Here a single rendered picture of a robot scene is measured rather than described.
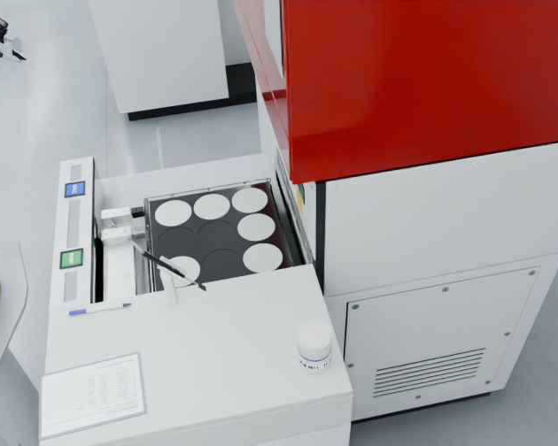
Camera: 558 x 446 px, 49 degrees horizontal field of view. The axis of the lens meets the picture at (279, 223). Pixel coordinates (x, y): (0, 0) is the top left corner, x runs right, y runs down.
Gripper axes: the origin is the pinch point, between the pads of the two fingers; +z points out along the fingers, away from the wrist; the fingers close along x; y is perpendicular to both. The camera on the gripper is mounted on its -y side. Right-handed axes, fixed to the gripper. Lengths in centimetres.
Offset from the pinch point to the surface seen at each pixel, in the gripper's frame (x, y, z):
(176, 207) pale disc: -32, 10, 70
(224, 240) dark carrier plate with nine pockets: -41, 16, 86
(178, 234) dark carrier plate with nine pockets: -41, 10, 75
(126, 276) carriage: -55, 0, 70
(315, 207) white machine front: -55, 49, 97
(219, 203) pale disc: -28, 16, 79
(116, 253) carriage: -49, -1, 64
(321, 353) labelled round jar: -79, 36, 113
